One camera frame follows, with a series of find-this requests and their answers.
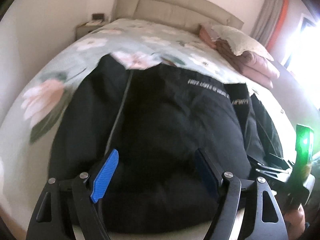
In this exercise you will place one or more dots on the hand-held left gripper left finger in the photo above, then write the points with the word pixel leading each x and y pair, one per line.
pixel 105 175

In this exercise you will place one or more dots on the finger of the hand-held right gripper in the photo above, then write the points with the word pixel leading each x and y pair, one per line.
pixel 271 171

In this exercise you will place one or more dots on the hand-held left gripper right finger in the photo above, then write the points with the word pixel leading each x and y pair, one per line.
pixel 207 177

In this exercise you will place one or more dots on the black jacket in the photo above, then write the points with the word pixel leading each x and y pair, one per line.
pixel 162 130

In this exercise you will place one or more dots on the person's right hand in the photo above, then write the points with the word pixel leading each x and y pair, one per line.
pixel 297 217

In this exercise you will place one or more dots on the pink folded blanket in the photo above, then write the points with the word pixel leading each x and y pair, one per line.
pixel 252 66

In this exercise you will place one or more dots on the bright window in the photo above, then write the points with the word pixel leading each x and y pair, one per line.
pixel 307 55

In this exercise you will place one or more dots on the floral bed sheet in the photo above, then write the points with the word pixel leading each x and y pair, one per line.
pixel 75 55

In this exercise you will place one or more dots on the cream lace towel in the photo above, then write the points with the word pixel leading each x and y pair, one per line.
pixel 242 40

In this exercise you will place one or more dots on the beige nightstand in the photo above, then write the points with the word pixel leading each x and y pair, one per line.
pixel 85 30

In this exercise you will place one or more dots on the small dark box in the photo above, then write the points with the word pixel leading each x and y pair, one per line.
pixel 98 17

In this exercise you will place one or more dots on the grey and orange curtain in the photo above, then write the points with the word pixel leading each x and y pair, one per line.
pixel 268 12

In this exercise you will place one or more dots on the beige padded headboard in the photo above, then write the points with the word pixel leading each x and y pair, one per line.
pixel 175 7

